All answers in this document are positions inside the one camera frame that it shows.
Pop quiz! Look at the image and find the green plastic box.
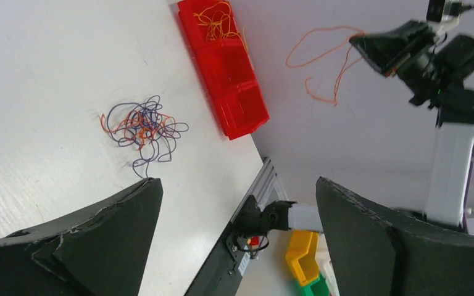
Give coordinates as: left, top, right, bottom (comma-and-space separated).
293, 274, 331, 296

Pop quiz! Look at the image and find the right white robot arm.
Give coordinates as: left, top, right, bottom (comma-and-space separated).
345, 20, 474, 231

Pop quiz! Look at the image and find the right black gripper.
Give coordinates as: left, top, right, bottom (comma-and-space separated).
349, 20, 440, 88

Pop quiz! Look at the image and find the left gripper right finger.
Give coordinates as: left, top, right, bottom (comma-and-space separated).
316, 178, 474, 295

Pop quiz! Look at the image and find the aluminium frame rail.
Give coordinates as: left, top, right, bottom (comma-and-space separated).
230, 157, 289, 222

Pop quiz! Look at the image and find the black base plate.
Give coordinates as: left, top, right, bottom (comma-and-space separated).
185, 195, 260, 296

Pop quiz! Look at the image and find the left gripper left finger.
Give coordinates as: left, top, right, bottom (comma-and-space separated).
0, 178, 163, 295

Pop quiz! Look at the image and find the yellow plastic box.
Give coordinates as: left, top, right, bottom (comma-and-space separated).
285, 231, 320, 287

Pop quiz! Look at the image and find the red plastic bin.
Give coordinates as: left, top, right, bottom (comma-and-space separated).
177, 1, 270, 140

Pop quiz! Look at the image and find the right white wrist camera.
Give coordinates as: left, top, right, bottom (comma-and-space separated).
426, 0, 474, 35

